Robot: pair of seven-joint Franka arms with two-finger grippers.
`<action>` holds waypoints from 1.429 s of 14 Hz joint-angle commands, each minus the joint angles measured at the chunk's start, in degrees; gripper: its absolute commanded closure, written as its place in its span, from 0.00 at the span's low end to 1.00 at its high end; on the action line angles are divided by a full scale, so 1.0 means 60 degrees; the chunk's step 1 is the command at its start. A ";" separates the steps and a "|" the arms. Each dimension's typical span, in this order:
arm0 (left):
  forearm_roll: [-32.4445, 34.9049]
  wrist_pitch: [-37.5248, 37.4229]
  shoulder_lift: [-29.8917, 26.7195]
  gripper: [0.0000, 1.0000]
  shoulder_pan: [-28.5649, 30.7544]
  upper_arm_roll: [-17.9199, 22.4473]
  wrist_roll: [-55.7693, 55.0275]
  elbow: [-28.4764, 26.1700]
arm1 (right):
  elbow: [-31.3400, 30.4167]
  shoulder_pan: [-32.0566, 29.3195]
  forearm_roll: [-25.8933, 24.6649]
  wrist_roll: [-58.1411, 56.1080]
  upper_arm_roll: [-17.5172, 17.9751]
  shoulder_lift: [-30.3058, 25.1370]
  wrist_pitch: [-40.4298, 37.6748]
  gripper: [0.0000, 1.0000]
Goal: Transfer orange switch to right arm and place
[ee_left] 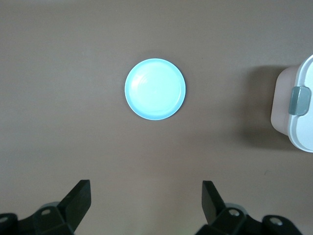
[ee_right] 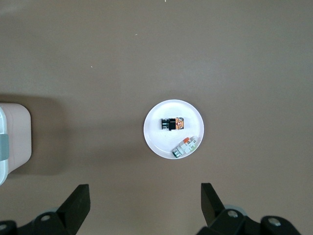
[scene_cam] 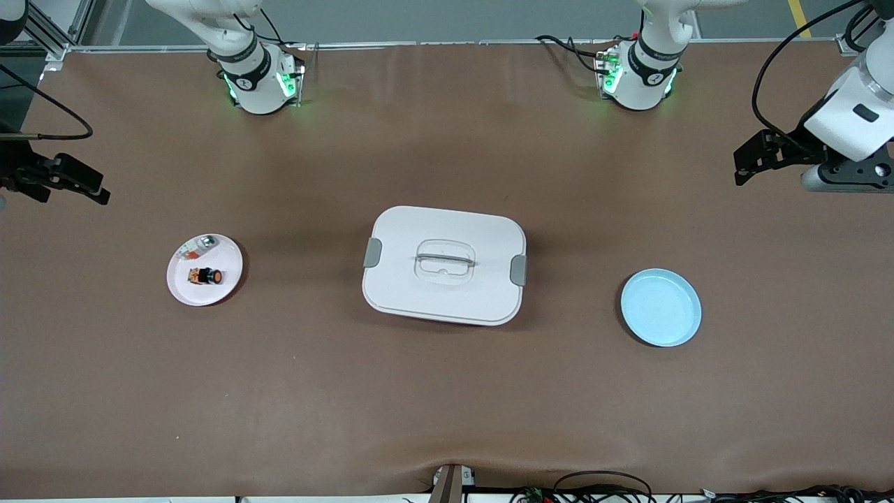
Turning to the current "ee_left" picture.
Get light blue round plate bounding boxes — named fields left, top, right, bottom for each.
left=124, top=57, right=186, bottom=121

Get white lunch box grey latches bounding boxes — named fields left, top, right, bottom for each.
left=270, top=54, right=313, bottom=153

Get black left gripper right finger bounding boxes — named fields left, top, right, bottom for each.
left=197, top=181, right=302, bottom=235

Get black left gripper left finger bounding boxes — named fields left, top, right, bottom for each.
left=0, top=180, right=92, bottom=235

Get brown table mat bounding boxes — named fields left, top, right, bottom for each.
left=0, top=0, right=313, bottom=235

